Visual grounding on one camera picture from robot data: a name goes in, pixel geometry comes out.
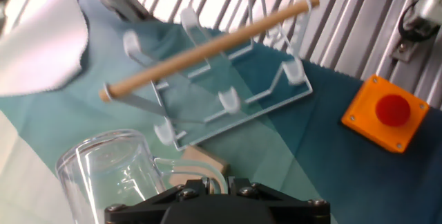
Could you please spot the orange box with red button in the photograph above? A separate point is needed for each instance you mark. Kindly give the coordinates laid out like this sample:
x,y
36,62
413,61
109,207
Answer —
x,y
385,113

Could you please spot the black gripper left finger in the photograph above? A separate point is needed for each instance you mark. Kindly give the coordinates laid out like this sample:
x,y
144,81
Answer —
x,y
145,206

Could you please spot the blue green white tablecloth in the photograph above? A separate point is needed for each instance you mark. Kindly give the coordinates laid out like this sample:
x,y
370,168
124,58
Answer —
x,y
86,113

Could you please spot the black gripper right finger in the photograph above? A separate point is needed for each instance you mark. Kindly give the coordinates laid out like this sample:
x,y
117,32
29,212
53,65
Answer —
x,y
293,208

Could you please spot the wooden rod of rack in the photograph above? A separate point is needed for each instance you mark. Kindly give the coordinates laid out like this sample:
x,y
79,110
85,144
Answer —
x,y
207,49

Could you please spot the small camera on stand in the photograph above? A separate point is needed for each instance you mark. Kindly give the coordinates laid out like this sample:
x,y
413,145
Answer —
x,y
419,13

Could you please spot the small wooden block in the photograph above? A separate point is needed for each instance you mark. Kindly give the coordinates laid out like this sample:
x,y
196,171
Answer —
x,y
207,160

